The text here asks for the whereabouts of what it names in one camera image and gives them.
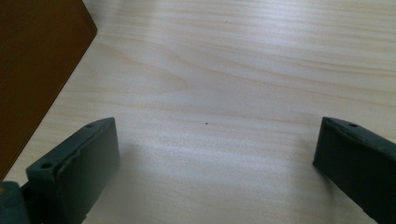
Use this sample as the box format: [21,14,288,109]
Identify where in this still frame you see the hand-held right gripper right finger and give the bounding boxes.
[312,116,396,224]

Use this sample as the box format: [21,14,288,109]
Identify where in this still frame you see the brown wooden box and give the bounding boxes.
[0,0,98,183]

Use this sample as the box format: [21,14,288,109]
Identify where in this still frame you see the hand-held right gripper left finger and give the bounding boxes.
[25,117,121,224]

